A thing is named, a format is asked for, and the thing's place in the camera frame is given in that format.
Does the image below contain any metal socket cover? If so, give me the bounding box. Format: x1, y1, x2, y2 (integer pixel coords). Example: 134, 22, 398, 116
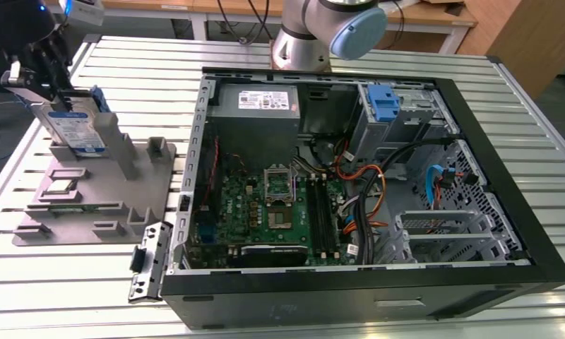
261, 167, 297, 206

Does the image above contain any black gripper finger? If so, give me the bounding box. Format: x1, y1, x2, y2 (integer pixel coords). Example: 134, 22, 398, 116
26, 34, 75, 110
0, 61, 59, 104

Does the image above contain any thin red wire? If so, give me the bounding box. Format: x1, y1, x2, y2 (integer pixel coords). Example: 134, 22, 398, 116
190, 136, 221, 227

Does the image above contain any black open PC case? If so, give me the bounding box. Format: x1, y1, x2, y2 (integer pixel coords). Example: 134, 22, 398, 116
158, 65, 565, 331

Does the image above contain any grey power supply unit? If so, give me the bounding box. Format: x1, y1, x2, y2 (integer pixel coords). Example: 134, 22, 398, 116
206, 83, 302, 167

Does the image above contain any blue plastic drive latch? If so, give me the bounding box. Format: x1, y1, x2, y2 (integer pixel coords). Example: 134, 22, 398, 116
366, 83, 399, 123

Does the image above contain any green RAM stick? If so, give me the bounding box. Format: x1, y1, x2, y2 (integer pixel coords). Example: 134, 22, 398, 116
49, 203, 99, 215

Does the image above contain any black cable bundle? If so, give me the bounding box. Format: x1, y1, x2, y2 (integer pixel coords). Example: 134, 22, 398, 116
357, 137, 453, 266

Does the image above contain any grey metal disk bay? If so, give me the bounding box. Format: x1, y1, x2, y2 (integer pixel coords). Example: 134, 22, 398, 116
393, 210, 509, 264

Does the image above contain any black graphics card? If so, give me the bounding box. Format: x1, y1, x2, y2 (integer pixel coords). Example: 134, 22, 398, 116
225, 243, 309, 269

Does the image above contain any wooden cabinet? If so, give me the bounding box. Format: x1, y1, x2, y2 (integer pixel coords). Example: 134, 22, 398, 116
458, 0, 565, 100

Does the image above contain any black RAM slot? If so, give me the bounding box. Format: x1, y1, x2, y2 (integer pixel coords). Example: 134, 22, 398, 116
307, 173, 329, 258

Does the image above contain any green motherboard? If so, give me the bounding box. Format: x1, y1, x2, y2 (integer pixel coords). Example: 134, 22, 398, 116
187, 172, 358, 269

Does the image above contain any CPU socket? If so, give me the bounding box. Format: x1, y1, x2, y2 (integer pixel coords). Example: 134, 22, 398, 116
265, 206, 298, 231

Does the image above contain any grey parts rack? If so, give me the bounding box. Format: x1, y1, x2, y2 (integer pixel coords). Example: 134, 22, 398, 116
10, 112, 178, 246

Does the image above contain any silver CPU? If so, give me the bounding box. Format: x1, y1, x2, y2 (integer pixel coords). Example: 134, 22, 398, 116
46, 179, 78, 194

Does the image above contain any blue data wire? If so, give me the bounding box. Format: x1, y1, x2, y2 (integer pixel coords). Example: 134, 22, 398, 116
425, 165, 453, 213

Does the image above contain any hard disk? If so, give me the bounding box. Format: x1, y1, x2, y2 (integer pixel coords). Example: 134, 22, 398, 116
21, 84, 114, 156

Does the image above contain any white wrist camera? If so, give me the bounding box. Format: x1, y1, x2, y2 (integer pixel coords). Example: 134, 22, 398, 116
58, 0, 105, 26

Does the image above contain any orange wire bundle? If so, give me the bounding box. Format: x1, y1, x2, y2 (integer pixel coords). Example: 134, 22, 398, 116
333, 164, 390, 234

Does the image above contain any grey hinged slot bracket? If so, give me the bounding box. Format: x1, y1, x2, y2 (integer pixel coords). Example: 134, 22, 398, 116
126, 220, 174, 304

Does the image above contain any white framed wooden desk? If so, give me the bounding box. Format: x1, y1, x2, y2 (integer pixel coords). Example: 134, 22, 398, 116
102, 0, 286, 42
379, 0, 479, 54

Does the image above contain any silver optical drive cage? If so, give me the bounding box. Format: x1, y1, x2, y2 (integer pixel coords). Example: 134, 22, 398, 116
347, 81, 458, 163

